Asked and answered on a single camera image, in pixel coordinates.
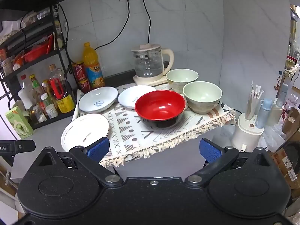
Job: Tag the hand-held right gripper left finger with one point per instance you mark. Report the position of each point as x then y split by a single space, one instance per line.
99 149

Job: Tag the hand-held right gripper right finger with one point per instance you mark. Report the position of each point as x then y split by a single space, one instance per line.
209 151

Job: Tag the large blue-rimmed white plate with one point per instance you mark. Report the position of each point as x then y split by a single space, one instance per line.
98 99

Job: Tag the pale green speckled bowl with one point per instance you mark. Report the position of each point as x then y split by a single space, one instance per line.
182 77
202 97

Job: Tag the red and black bowl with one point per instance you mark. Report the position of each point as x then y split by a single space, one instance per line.
160 109

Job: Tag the brown-rimmed white plate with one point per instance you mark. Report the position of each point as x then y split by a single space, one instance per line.
85 131

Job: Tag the green carton box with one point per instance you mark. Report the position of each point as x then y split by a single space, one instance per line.
17 121

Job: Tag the patterned fringed table mat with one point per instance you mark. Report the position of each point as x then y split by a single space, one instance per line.
131 134

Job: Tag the clear glass jar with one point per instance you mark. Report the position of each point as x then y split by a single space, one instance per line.
37 114

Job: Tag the white utensil holder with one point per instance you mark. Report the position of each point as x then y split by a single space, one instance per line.
247 133

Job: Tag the red label small bottle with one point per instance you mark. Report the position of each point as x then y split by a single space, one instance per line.
42 106

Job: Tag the white plastic bottle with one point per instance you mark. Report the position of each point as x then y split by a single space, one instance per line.
24 98

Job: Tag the white seasoning container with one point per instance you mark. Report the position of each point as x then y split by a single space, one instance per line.
51 110

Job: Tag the green bottle white cap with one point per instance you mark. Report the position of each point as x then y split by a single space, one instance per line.
45 99

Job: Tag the small white plate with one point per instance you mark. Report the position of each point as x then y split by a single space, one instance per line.
131 97

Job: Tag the green label sauce bottle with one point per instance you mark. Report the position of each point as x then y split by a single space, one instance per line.
36 88

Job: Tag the red drink can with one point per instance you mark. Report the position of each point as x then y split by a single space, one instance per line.
84 86
79 71

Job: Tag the light blue bottle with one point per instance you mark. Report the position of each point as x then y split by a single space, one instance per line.
263 112

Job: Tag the pale chopstick bundle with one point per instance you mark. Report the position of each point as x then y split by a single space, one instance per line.
254 98

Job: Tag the cardboard box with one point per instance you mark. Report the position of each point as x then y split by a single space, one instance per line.
284 166

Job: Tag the orange juice bottle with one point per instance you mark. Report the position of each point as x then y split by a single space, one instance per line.
92 68

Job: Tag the grey white thermos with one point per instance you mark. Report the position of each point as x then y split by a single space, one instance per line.
279 103

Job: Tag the cream kettle base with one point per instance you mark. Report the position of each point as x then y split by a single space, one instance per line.
150 82

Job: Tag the glass electric kettle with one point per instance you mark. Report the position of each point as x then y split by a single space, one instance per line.
147 65

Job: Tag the red plastic tray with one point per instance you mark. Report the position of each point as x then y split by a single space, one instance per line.
35 51

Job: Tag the black metal storage rack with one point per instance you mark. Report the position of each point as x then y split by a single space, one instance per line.
59 51

